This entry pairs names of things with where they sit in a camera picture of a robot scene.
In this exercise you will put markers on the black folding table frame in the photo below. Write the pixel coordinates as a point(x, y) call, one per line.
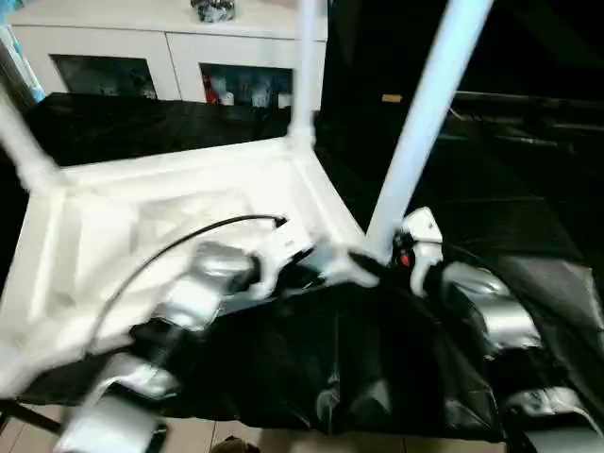
point(24, 415)

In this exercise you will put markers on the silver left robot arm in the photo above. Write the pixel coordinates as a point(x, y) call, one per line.
point(189, 302)

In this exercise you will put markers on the small red bottle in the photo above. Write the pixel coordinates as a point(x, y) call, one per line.
point(209, 90)

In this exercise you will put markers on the light blue plastic pack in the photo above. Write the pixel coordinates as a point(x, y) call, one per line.
point(21, 66)

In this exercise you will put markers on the black mat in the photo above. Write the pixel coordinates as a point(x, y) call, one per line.
point(340, 359)

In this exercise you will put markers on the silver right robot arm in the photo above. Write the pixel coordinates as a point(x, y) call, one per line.
point(491, 316)

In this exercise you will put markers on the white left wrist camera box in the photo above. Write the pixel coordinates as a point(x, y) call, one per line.
point(281, 247)

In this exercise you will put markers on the small yellow tag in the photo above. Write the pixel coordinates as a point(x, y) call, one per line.
point(392, 97)

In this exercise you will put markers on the white plastic table top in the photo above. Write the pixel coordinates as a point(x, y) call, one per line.
point(113, 217)

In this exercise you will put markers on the white plastic table leg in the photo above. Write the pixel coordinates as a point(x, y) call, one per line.
point(305, 66)
point(425, 123)
point(28, 151)

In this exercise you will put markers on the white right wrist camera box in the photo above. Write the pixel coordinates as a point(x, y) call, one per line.
point(422, 231)

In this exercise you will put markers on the grey object on cabinet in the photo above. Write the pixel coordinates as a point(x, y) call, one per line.
point(213, 9)

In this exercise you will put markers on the white cabinet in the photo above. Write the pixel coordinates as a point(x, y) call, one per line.
point(142, 42)

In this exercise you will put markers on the grey robot foot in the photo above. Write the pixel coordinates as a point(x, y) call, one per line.
point(233, 446)

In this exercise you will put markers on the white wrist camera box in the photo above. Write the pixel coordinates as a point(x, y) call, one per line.
point(422, 231)
point(281, 247)

